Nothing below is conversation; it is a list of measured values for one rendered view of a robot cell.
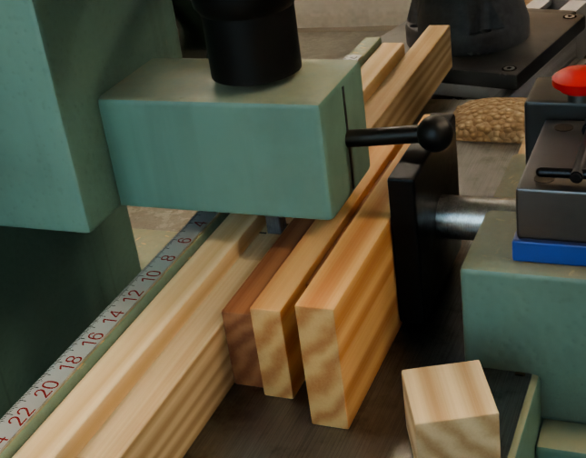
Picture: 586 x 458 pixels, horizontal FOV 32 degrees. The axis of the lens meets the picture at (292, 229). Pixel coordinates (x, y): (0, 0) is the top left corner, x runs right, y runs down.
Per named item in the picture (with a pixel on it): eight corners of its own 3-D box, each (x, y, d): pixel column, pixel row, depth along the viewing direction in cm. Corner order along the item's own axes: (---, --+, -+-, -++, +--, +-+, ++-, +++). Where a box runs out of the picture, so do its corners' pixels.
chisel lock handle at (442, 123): (450, 159, 54) (447, 124, 53) (334, 154, 56) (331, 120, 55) (458, 144, 55) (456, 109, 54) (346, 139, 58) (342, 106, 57)
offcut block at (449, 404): (406, 426, 50) (401, 369, 48) (481, 415, 50) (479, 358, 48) (420, 483, 46) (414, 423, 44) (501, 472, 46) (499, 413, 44)
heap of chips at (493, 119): (568, 145, 75) (568, 122, 75) (436, 140, 79) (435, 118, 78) (581, 109, 81) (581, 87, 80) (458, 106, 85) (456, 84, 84)
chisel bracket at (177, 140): (337, 247, 56) (320, 104, 52) (120, 229, 61) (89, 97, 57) (377, 187, 62) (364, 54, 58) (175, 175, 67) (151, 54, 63)
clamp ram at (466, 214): (533, 337, 54) (531, 185, 50) (399, 323, 57) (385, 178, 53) (560, 253, 61) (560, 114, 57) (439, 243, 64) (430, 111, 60)
